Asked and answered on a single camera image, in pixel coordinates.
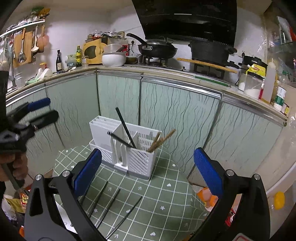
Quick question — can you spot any black chopstick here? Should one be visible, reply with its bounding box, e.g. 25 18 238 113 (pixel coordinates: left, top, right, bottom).
107 132 132 148
88 181 108 218
115 107 136 148
106 196 142 239
96 188 120 228

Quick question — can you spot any person's left hand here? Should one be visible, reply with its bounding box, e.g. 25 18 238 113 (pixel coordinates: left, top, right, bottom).
0 153 28 180

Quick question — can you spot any orange plastic bag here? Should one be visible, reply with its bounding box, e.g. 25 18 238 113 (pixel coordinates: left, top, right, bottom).
197 187 218 208

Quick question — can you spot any hanging metal spatula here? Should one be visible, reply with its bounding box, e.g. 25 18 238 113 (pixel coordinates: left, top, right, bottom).
18 28 26 64

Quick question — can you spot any dark soy sauce bottle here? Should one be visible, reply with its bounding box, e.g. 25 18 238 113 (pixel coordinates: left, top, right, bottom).
56 49 63 73

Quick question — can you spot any yellow-lid jar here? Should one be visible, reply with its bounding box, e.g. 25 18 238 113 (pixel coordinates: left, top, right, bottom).
273 191 285 210

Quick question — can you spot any hanging wooden cutting board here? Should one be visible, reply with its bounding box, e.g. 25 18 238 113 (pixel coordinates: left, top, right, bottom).
13 31 33 68

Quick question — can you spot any green checked tablecloth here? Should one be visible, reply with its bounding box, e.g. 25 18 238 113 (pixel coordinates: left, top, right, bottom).
52 144 209 241

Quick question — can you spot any white utensil holder rack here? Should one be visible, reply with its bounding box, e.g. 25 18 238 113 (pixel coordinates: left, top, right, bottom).
89 116 161 180

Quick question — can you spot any green glass bottle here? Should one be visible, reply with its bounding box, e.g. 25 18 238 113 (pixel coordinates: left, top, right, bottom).
76 45 82 67

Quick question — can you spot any yellow microwave oven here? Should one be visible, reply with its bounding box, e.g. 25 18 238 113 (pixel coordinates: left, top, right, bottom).
83 39 106 65

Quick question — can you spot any white bowl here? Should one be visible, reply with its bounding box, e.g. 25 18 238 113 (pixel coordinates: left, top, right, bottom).
102 52 126 67

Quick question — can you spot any green label white bottle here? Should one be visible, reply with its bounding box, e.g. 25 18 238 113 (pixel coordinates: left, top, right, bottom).
273 86 287 112

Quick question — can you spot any clear jar with white powder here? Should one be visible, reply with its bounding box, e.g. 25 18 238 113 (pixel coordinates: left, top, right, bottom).
244 72 263 99

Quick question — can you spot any white squeeze bottle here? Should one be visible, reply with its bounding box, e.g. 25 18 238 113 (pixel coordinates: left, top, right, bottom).
261 58 276 104

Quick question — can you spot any wooden cutting board on stove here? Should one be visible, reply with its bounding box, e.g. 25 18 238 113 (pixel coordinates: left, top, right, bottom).
177 58 238 74

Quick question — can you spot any black wok pan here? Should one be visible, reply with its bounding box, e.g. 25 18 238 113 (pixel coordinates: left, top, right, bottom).
126 33 177 59

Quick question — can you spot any black cast iron pot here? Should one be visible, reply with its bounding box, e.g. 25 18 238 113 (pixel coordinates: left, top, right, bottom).
188 40 237 67

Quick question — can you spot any black range hood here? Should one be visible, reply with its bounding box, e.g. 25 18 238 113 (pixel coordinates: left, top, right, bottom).
132 0 237 47

